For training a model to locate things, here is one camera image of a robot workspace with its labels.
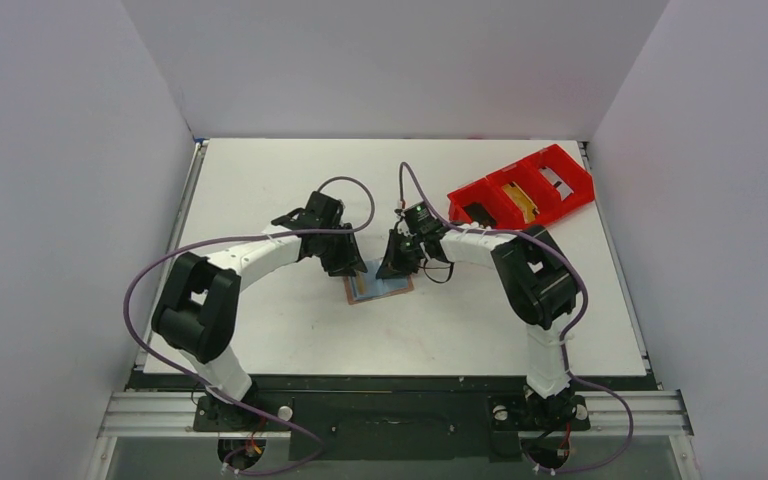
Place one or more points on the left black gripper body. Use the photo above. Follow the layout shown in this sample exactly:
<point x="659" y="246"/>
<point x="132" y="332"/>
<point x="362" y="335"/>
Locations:
<point x="336" y="253"/>

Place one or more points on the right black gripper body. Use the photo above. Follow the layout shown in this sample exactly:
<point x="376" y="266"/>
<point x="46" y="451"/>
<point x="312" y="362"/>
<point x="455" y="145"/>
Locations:
<point x="404" y="247"/>

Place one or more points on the brown leather card holder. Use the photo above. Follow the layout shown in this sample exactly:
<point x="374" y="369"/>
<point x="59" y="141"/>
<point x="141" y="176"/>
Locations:
<point x="365" y="286"/>

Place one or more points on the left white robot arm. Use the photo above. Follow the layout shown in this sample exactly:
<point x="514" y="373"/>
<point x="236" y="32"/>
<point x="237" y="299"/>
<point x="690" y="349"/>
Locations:
<point x="197" y="309"/>

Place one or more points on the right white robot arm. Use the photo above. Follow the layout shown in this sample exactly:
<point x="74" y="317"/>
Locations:
<point x="534" y="274"/>

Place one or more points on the black card in bin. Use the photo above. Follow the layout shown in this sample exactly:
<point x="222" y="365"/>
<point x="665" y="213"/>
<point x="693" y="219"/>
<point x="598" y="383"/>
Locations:
<point x="480" y="215"/>

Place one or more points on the yellow card in bin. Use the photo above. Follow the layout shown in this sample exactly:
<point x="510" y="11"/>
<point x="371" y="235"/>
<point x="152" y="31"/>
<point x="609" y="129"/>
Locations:
<point x="522" y="200"/>

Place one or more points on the white card in bin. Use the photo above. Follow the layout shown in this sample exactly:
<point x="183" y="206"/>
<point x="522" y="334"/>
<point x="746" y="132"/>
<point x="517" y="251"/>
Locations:
<point x="558" y="183"/>

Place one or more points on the red three-compartment bin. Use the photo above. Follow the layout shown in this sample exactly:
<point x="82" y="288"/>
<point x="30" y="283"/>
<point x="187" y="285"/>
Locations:
<point x="525" y="172"/>

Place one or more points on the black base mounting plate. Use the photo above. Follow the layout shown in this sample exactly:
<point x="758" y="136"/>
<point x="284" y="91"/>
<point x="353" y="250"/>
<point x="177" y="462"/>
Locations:
<point x="399" y="417"/>

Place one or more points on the aluminium frame rail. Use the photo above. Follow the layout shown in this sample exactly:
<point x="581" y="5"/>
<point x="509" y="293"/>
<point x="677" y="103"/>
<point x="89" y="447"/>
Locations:
<point x="173" y="414"/>

